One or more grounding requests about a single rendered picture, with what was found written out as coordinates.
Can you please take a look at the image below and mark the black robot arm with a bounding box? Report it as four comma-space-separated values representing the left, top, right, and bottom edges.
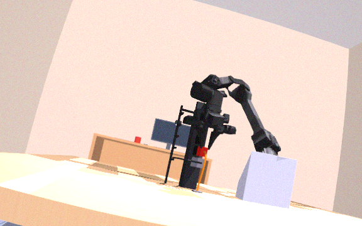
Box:
190, 74, 281, 156

